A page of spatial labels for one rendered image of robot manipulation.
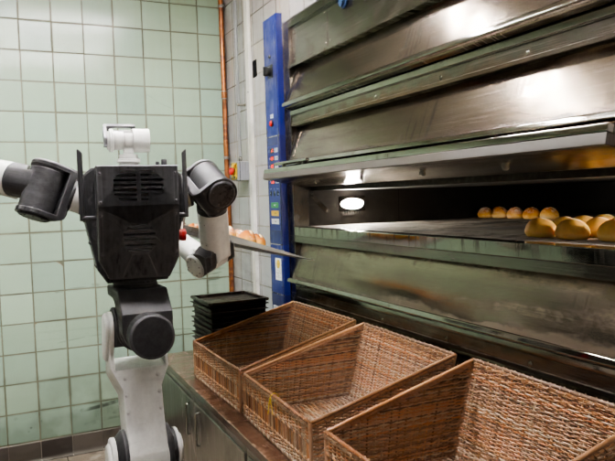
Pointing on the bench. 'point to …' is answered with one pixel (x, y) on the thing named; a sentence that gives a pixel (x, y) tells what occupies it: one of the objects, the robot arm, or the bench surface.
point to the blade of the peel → (260, 248)
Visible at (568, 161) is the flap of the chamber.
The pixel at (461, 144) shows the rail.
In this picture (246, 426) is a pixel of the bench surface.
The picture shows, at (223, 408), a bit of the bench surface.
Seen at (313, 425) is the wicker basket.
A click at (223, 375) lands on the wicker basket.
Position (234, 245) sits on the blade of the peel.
